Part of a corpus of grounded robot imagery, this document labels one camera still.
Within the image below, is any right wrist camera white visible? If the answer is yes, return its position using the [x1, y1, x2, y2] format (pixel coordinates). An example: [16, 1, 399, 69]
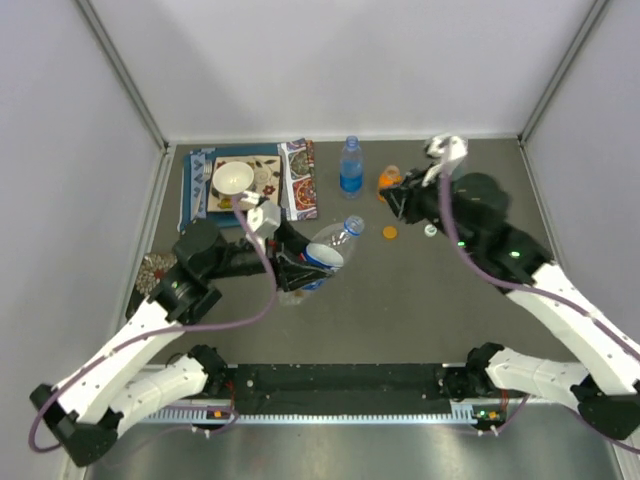
[421, 134, 468, 187]

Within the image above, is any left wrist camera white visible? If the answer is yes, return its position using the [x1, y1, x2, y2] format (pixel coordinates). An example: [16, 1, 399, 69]
[241, 191, 282, 238]

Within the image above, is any silver fork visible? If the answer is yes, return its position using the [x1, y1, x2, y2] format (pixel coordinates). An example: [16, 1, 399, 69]
[192, 160, 213, 218]

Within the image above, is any white green bottle cap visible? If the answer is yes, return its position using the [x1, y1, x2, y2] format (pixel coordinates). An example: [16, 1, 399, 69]
[424, 225, 438, 237]

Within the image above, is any blue patterned placemat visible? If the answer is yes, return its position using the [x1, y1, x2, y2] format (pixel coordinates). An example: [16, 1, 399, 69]
[177, 138, 318, 231]

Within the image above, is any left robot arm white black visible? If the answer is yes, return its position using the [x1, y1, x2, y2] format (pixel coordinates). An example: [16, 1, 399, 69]
[30, 220, 359, 467]

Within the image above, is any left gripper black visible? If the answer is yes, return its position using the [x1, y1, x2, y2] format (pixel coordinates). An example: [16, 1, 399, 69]
[204, 214, 335, 291]

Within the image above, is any clear water bottle blue cap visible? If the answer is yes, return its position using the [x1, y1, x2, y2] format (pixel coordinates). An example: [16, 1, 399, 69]
[278, 215, 365, 306]

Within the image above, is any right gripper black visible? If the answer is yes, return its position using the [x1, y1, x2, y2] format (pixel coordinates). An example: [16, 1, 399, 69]
[381, 162, 477, 253]

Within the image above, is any blue liquid bottle blue cap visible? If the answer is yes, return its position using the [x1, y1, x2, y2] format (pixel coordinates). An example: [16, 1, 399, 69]
[339, 135, 364, 198]

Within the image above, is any orange juice bottle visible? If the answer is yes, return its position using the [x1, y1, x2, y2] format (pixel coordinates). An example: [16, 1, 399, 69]
[377, 165, 403, 202]

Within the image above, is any white ceramic bowl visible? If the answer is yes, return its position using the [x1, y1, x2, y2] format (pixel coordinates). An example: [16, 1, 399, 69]
[211, 161, 254, 196]

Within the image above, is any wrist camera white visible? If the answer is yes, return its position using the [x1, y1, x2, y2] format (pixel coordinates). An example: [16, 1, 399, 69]
[421, 134, 468, 187]
[241, 191, 282, 238]

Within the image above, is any orange bottle cap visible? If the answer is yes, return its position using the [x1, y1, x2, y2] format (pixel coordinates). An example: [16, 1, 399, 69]
[382, 226, 398, 240]

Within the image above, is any dark floral coaster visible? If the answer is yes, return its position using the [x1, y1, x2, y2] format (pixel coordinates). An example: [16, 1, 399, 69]
[125, 253, 200, 325]

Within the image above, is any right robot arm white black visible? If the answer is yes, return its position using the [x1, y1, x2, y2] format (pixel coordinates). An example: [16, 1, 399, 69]
[380, 170, 639, 446]

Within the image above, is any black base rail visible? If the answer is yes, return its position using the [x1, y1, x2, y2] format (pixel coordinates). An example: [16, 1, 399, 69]
[227, 364, 475, 416]

